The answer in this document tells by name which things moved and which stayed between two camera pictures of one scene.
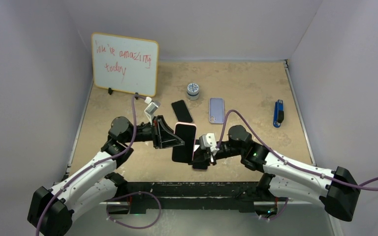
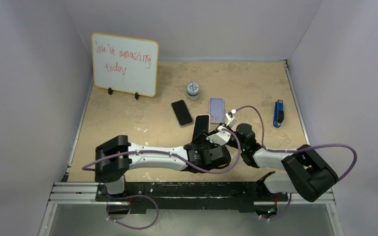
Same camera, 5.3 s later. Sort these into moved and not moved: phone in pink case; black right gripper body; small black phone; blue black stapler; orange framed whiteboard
Moved: black right gripper body; small black phone
Not moved: blue black stapler; orange framed whiteboard; phone in pink case
